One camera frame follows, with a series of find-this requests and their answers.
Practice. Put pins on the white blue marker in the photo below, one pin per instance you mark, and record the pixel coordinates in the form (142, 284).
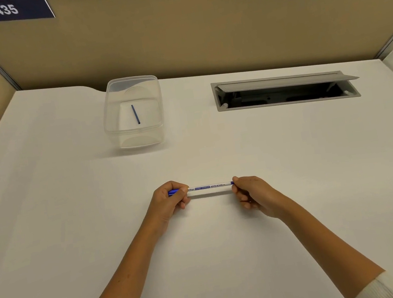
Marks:
(210, 186)

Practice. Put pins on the person's right forearm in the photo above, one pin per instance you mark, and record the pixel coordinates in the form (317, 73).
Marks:
(331, 252)

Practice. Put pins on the clear plastic container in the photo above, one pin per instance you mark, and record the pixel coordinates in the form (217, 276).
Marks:
(151, 132)

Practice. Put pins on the white right sleeve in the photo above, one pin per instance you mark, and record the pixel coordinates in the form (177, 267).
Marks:
(378, 289)

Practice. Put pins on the person's left forearm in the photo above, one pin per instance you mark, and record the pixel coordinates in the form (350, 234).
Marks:
(118, 289)

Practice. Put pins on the person's right hand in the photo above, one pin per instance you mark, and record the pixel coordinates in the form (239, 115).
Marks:
(261, 194)

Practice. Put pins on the beige desk partition panel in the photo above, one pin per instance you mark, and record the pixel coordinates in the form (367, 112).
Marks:
(181, 30)

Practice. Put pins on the person's left hand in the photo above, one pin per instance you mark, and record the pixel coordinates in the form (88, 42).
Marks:
(166, 204)

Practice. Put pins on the old blue refill stick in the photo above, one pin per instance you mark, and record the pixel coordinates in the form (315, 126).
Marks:
(135, 114)

